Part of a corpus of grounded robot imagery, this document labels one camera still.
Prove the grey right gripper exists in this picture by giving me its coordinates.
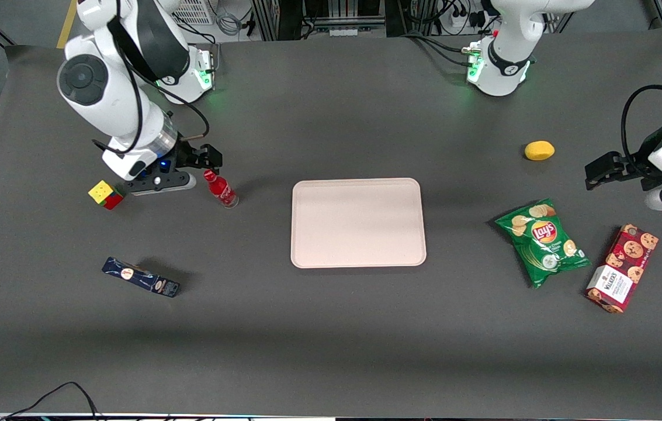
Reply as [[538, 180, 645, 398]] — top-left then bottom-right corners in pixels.
[[124, 142, 224, 196]]

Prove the red coke bottle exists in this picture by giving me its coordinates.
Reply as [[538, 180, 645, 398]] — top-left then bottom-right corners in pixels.
[[203, 169, 239, 209]]

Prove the pale plastic tray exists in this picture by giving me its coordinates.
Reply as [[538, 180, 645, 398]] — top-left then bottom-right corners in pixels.
[[290, 178, 427, 269]]

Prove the yellow lemon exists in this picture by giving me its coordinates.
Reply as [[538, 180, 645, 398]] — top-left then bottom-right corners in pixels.
[[524, 140, 556, 161]]

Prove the red Walkers cookie box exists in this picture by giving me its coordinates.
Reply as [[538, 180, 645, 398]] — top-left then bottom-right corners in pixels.
[[585, 224, 659, 315]]

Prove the colourful puzzle cube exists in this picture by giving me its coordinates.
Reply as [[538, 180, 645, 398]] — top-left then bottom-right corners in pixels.
[[88, 180, 126, 211]]

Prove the green Lay's chips bag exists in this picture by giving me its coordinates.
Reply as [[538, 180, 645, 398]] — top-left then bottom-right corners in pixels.
[[494, 198, 592, 289]]

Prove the dark blue snack box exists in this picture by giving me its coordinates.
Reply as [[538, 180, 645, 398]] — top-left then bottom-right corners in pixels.
[[102, 257, 181, 298]]

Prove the white perforated box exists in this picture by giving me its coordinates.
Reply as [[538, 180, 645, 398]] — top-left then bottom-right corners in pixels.
[[170, 0, 216, 26]]

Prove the black metal rack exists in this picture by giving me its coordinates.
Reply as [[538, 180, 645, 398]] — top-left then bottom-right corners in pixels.
[[251, 0, 390, 42]]

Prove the white socket strip with plugs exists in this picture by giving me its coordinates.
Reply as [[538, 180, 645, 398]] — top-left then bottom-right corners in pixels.
[[450, 3, 486, 30]]

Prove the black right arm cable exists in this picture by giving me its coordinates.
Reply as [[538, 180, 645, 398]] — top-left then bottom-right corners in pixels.
[[108, 15, 210, 156]]

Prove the grey coiled cable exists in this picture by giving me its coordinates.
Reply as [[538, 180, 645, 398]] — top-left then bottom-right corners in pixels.
[[214, 0, 247, 37]]

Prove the black cables to arm base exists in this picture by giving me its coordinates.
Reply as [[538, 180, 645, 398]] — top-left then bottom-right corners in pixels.
[[404, 32, 480, 68]]

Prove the black cable at table edge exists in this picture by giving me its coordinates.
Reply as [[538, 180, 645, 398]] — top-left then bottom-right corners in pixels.
[[0, 382, 100, 421]]

